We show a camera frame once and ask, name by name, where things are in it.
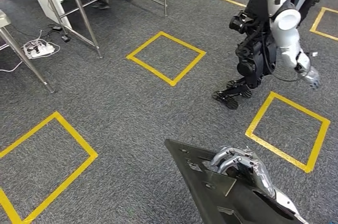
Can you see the white power strip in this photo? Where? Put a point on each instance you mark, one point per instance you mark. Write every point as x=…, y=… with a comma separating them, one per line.
x=39, y=50

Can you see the stainless steel workbench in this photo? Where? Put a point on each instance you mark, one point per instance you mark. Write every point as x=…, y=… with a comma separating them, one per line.
x=87, y=23
x=16, y=51

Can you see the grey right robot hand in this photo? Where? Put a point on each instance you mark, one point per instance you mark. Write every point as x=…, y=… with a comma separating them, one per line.
x=261, y=177

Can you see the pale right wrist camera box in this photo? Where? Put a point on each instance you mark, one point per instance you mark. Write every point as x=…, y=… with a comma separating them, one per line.
x=302, y=219

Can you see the black plastic panel with cutouts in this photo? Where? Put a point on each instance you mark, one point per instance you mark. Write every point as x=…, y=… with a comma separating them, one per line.
x=211, y=194

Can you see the white bystander robot arm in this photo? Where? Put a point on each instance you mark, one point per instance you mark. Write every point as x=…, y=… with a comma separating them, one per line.
x=286, y=30

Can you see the bystander robot grey hand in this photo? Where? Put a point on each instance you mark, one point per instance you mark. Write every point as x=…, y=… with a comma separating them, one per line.
x=312, y=77

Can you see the black power adapter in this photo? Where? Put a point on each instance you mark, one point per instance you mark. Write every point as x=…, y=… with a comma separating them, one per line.
x=66, y=38
x=56, y=28

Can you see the white and black humanoid robot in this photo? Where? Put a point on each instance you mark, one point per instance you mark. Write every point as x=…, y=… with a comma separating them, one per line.
x=253, y=54

